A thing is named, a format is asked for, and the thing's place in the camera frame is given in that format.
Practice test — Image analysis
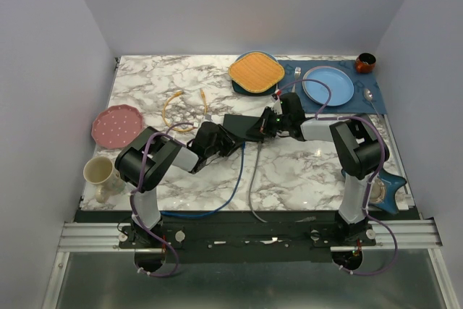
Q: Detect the yellow ethernet cable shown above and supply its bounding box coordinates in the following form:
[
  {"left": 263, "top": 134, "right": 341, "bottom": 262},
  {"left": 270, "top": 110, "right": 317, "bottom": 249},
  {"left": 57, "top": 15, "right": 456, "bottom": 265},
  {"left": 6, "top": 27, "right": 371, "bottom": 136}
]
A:
[{"left": 161, "top": 88, "right": 209, "bottom": 132}]

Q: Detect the red brown small bowl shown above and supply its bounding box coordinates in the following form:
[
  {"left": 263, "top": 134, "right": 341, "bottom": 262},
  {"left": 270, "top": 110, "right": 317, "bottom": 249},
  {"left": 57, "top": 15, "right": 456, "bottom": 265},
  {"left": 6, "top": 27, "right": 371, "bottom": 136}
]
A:
[{"left": 354, "top": 53, "right": 376, "bottom": 74}]

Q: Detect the grey ethernet cable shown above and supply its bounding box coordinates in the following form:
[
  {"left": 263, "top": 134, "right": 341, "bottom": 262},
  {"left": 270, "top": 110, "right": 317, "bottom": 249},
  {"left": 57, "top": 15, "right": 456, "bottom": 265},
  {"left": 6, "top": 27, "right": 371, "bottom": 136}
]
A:
[{"left": 247, "top": 143, "right": 319, "bottom": 224}]

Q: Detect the blue star shaped dish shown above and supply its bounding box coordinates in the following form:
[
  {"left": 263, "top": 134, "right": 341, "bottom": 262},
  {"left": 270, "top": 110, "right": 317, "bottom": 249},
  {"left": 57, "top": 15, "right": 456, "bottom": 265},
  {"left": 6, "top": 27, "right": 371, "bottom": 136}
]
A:
[{"left": 339, "top": 169, "right": 407, "bottom": 223}]

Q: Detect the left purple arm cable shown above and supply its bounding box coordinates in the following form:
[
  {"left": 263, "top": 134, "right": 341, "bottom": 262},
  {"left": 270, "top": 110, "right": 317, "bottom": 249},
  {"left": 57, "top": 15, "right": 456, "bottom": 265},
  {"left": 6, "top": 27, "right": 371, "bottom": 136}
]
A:
[{"left": 129, "top": 122, "right": 198, "bottom": 279}]

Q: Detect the cream ceramic cup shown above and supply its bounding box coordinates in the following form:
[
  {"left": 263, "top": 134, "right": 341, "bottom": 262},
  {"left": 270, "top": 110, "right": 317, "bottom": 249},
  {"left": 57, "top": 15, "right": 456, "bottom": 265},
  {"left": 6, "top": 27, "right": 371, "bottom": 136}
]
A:
[{"left": 83, "top": 156, "right": 125, "bottom": 203}]

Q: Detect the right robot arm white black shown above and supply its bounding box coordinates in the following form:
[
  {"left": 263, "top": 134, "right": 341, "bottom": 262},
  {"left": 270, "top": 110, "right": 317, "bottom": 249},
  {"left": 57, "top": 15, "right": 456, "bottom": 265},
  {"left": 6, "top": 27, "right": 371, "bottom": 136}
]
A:
[{"left": 246, "top": 93, "right": 389, "bottom": 245}]

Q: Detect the pink dotted plate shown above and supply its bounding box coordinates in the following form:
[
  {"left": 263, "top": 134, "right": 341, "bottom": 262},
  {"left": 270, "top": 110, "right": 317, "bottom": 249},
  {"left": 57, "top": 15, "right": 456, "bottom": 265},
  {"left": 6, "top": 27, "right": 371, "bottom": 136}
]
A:
[{"left": 91, "top": 104, "right": 144, "bottom": 150}]

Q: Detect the aluminium frame rail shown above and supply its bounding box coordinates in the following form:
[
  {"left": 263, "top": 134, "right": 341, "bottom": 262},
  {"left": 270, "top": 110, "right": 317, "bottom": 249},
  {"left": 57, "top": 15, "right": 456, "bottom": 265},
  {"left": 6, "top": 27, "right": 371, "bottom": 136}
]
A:
[{"left": 57, "top": 220, "right": 442, "bottom": 253}]

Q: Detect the black mounting base rail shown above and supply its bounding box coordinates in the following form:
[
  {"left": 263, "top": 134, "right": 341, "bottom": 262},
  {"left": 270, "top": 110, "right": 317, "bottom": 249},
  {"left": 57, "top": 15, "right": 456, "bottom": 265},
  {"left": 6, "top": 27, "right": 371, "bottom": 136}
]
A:
[{"left": 76, "top": 208, "right": 422, "bottom": 271}]

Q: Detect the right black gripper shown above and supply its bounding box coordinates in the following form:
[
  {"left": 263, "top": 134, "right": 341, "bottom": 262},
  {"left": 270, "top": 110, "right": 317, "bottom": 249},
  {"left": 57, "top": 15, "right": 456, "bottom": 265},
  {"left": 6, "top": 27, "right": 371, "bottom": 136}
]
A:
[{"left": 247, "top": 106, "right": 291, "bottom": 138}]

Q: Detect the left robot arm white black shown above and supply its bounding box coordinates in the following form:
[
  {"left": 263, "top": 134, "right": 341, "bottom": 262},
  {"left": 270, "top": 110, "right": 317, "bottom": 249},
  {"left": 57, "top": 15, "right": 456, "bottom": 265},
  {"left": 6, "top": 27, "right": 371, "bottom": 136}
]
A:
[{"left": 115, "top": 122, "right": 245, "bottom": 247}]

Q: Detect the dark teal square plate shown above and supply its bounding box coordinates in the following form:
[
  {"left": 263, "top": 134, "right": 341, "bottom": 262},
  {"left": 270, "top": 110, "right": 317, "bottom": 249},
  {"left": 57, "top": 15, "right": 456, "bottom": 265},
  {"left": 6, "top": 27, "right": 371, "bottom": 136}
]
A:
[{"left": 231, "top": 51, "right": 278, "bottom": 97}]

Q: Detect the silver spoon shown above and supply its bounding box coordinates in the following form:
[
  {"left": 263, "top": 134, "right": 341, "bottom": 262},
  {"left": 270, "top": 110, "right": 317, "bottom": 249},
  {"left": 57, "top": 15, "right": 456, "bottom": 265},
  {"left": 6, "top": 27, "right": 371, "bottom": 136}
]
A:
[{"left": 363, "top": 88, "right": 381, "bottom": 119}]

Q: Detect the blue cloth placemat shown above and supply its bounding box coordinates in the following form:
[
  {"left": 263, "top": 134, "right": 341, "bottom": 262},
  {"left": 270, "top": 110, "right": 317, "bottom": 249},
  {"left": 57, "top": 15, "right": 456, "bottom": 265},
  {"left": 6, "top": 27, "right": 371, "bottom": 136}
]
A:
[{"left": 278, "top": 59, "right": 387, "bottom": 114}]

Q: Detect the blue ethernet cable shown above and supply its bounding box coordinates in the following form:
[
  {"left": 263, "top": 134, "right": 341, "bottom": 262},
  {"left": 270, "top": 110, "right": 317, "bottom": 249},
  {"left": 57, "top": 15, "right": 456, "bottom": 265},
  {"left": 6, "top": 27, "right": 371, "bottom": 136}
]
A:
[{"left": 158, "top": 141, "right": 247, "bottom": 220}]

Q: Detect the silver fork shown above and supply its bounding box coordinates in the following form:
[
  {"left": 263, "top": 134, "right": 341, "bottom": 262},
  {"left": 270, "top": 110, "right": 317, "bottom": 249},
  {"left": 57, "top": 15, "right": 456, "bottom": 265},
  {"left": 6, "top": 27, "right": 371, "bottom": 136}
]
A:
[{"left": 291, "top": 67, "right": 302, "bottom": 93}]

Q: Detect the blue round plate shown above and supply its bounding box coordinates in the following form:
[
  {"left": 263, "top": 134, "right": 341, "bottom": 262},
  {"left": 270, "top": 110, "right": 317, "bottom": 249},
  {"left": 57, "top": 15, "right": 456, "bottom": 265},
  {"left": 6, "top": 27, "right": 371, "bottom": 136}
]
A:
[{"left": 302, "top": 66, "right": 354, "bottom": 106}]

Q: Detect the black network switch box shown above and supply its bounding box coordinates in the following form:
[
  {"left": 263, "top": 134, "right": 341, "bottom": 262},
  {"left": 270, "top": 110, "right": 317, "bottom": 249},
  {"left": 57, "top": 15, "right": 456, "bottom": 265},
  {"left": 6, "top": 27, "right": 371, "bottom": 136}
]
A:
[{"left": 223, "top": 114, "right": 264, "bottom": 143}]

